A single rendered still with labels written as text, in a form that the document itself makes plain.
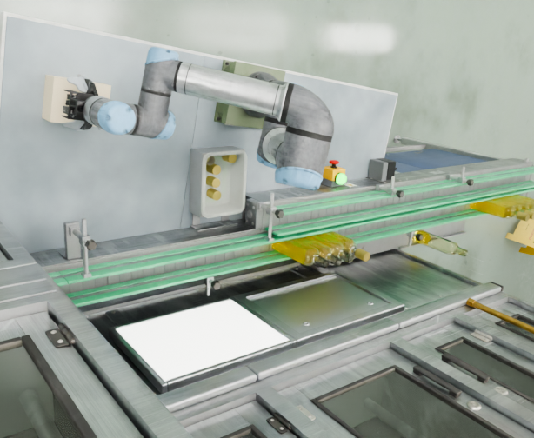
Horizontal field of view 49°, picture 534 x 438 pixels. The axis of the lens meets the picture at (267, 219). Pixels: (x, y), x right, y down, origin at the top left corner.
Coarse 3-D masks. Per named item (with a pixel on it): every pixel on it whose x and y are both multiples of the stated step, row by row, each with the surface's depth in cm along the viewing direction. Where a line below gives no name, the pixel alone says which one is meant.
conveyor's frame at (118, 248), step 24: (456, 168) 280; (480, 168) 283; (504, 168) 290; (264, 192) 216; (288, 192) 218; (312, 192) 220; (336, 192) 224; (528, 192) 312; (120, 240) 186; (144, 240) 187; (168, 240) 188; (192, 240) 190; (216, 240) 195; (48, 264) 164; (72, 264) 167
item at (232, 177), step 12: (204, 156) 188; (216, 156) 199; (240, 156) 199; (204, 168) 189; (228, 168) 203; (240, 168) 200; (204, 180) 190; (228, 180) 205; (240, 180) 201; (204, 192) 192; (228, 192) 206; (240, 192) 202; (204, 204) 193; (216, 204) 204; (228, 204) 206; (240, 204) 203; (204, 216) 195; (216, 216) 197
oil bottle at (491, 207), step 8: (488, 200) 275; (472, 208) 279; (480, 208) 276; (488, 208) 272; (496, 208) 269; (504, 208) 266; (512, 208) 266; (504, 216) 266; (512, 216) 266; (520, 216) 261; (528, 216) 261
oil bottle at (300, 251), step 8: (288, 240) 204; (296, 240) 204; (272, 248) 210; (280, 248) 206; (288, 248) 203; (296, 248) 199; (304, 248) 197; (312, 248) 198; (296, 256) 200; (304, 256) 196; (312, 256) 195; (304, 264) 197; (312, 264) 196
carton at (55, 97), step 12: (48, 84) 158; (60, 84) 156; (72, 84) 158; (96, 84) 162; (48, 96) 158; (60, 96) 157; (108, 96) 165; (48, 108) 158; (60, 108) 158; (48, 120) 158; (60, 120) 159; (72, 120) 161
